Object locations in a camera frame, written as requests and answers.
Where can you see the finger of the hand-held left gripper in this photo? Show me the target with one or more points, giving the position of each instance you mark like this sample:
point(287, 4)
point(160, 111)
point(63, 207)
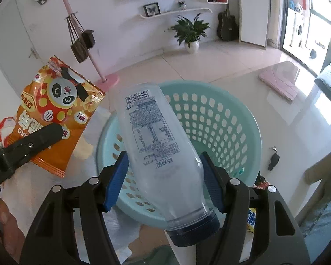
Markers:
point(41, 140)

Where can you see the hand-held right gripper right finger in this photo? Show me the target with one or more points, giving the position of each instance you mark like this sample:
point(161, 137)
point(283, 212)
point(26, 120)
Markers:
point(213, 183)

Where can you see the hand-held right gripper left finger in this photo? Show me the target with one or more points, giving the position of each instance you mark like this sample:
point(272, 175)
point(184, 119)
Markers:
point(118, 178)

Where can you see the clear plastic bottle blue cap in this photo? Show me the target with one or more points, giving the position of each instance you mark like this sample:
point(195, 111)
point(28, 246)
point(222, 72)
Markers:
point(160, 157)

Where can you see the orange panda snack packet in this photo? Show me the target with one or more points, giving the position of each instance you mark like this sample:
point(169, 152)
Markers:
point(58, 88)

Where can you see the teal plastic basket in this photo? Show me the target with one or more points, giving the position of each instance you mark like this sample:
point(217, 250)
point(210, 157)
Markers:
point(223, 116)

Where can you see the person's left hand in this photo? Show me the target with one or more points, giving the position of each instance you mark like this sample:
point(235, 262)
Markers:
point(8, 226)

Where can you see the red white wrapper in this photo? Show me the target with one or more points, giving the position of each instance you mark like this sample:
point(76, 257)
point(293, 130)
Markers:
point(5, 131)

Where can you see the colourful printed packet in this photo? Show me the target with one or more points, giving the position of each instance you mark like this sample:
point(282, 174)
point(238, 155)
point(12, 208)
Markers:
point(251, 220)

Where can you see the black car key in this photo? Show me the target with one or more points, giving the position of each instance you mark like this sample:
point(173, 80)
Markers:
point(273, 161)

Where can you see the pink coat rack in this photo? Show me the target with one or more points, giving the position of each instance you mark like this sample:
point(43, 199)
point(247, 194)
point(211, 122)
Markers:
point(96, 69)

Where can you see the brown hanging bag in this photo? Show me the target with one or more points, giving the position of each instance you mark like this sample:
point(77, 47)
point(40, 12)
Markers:
point(78, 51)

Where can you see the white door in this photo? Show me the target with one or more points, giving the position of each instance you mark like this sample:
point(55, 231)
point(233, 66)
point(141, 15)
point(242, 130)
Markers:
point(13, 41)

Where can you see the black hanging bag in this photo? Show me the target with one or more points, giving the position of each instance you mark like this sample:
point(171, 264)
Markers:
point(88, 39)

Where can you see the light blue cloth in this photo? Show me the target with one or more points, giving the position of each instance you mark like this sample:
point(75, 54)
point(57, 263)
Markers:
point(324, 226)

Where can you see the pink folded mat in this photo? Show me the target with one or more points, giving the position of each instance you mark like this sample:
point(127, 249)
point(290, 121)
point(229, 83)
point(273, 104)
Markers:
point(281, 80)

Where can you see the potted green plant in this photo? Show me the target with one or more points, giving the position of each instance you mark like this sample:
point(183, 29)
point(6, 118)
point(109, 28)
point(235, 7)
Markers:
point(189, 30)

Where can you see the blue cushioned chair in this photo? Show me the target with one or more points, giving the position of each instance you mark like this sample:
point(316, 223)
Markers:
point(329, 80)

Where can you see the dark acoustic guitar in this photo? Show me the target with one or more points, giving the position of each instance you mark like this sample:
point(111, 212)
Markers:
point(227, 27)

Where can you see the tall white cabinet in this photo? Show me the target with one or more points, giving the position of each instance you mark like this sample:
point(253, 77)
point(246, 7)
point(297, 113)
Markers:
point(253, 13)

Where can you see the white washing machine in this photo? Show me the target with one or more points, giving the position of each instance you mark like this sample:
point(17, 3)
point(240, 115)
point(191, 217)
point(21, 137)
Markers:
point(298, 29)

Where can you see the small figurine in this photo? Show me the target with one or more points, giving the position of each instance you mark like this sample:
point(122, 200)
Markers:
point(182, 4)

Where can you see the blue container on washer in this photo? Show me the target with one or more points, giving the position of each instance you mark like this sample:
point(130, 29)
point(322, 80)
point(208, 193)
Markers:
point(292, 5)

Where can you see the beige tubular frame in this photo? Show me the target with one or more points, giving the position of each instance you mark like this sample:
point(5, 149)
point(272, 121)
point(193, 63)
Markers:
point(320, 171)

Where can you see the black picture frame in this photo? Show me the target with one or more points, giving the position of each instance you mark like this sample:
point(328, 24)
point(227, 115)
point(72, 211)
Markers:
point(151, 9)

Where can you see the white curved wall shelf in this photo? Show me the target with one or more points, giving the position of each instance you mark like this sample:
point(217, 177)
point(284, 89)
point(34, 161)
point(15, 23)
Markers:
point(179, 12)

